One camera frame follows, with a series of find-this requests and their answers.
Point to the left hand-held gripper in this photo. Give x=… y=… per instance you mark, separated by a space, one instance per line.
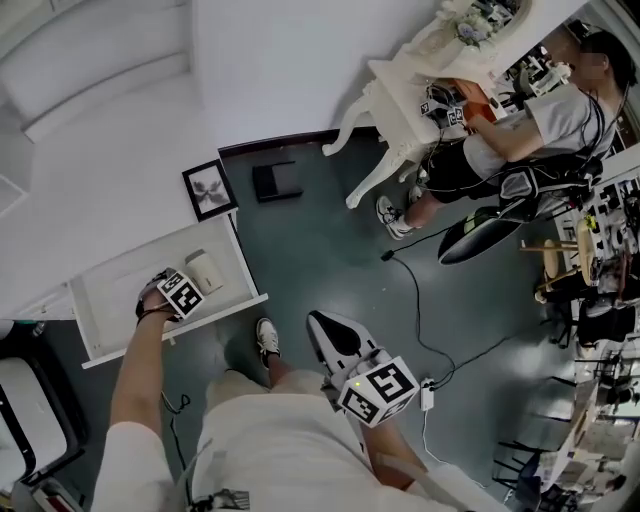
x=180 y=295

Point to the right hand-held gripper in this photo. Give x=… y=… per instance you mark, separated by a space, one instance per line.
x=375 y=390

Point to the cream cylindrical device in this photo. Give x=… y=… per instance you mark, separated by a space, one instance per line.
x=205 y=272

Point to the large white drawer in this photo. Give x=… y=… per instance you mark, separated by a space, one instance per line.
x=130 y=280

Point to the person's right forearm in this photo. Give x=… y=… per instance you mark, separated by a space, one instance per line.
x=395 y=450

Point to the person's left forearm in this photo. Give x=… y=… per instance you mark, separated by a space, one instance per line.
x=137 y=370

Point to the white dresser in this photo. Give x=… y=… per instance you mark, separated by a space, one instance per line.
x=100 y=125

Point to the person's bare leg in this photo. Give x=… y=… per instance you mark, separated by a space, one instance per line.
x=280 y=372

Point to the person's left white shoe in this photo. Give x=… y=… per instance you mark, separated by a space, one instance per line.
x=267 y=340

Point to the person's cream clothing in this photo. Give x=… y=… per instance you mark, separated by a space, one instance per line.
x=280 y=440

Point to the black box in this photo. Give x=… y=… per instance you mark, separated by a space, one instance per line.
x=277 y=182

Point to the black oval stool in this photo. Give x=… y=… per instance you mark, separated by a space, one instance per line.
x=475 y=242

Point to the white and black mobile robot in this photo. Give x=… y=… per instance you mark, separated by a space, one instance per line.
x=30 y=415

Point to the wooden stool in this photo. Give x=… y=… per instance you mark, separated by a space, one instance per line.
x=551 y=257

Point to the white vanity table with mirror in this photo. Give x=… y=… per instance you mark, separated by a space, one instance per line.
x=400 y=115

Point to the round wooden table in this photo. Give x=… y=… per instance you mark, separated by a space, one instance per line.
x=585 y=250

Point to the orange box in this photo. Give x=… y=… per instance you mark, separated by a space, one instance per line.
x=480 y=107

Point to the white flower bouquet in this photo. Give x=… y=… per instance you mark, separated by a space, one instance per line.
x=472 y=27

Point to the black picture frame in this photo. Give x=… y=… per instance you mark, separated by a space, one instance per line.
x=210 y=190

